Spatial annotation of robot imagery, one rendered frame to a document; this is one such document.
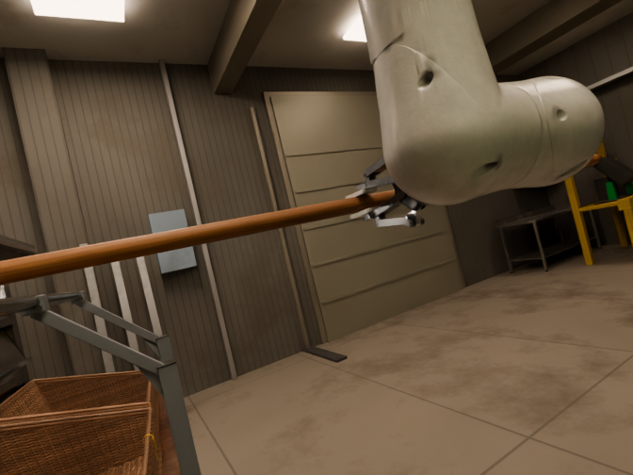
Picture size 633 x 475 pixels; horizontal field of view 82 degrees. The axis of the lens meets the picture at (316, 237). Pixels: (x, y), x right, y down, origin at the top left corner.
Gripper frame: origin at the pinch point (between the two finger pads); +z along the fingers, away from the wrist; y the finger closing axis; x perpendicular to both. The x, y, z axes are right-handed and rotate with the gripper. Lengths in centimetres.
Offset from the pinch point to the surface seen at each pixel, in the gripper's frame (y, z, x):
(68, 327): 10, 36, -56
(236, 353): 95, 338, 27
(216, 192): -77, 338, 44
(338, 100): -176, 343, 229
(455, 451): 119, 88, 76
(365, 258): 35, 343, 211
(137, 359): 21, 36, -44
